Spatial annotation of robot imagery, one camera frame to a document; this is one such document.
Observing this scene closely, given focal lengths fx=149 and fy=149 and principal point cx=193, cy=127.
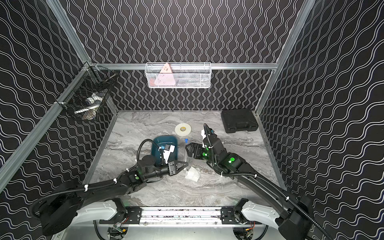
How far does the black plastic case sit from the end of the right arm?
1.45 feet

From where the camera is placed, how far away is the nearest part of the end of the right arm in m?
0.54

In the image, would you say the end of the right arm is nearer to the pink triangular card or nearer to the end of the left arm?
the end of the left arm

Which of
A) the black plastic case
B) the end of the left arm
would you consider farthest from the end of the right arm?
the black plastic case

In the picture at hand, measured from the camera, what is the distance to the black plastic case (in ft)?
3.47

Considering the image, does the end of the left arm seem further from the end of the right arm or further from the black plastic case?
the black plastic case
